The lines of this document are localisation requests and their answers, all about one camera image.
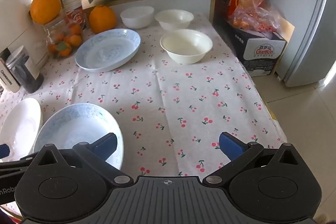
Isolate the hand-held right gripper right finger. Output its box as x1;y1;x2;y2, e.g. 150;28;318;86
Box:
203;132;306;185

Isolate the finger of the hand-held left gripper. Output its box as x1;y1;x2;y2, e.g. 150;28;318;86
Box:
0;144;35;177

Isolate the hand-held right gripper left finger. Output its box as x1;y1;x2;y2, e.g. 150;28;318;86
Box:
31;133;134;185

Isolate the white plate with swirl pattern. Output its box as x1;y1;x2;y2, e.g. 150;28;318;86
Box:
0;97;43;161

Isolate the blue patterned plate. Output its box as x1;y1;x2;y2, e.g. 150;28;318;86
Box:
33;103;124;172
75;29;141;72

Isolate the cream ceramic bowl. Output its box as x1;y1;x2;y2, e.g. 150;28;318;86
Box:
154;9;195;31
160;29;213;65

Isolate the white glass bowl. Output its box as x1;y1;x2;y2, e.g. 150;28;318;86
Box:
120;6;154;29

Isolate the white slim box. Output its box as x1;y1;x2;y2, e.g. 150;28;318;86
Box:
0;51;20;93

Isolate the cherry print tablecloth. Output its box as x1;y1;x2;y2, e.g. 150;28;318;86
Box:
0;11;288;214

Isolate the clear canister with dark contents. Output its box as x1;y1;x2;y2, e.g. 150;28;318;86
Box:
5;46;45;94

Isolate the black and white cardboard box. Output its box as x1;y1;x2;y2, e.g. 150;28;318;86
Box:
214;18;295;77

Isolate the glass jar of small oranges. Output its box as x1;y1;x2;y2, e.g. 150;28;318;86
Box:
43;9;84;59

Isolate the white kitchen appliance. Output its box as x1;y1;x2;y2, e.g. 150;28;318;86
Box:
0;0;50;75

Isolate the large orange with stem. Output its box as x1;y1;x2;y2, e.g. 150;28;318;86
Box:
88;5;117;34

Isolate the plastic bag of oranges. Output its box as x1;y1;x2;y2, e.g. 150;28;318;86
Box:
227;0;288;34

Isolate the silver refrigerator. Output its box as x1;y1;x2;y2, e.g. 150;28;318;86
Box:
268;0;336;88

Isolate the large orange with leaves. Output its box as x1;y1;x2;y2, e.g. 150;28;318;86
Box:
30;0;63;24

